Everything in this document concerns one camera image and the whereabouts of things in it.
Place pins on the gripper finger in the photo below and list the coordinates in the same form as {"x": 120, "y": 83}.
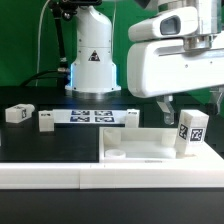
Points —
{"x": 164, "y": 102}
{"x": 217, "y": 95}

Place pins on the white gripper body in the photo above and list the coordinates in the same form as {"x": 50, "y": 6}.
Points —
{"x": 164, "y": 67}

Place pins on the white square tabletop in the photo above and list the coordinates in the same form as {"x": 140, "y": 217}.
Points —
{"x": 148, "y": 145}

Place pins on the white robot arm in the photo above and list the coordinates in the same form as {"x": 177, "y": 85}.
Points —
{"x": 93, "y": 73}

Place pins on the white U-shaped obstacle fixture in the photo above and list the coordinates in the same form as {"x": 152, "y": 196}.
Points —
{"x": 48, "y": 119}

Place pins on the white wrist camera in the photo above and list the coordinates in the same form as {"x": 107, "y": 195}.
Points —
{"x": 178, "y": 22}

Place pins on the white front fence wall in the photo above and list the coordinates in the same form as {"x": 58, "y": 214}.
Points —
{"x": 202, "y": 172}

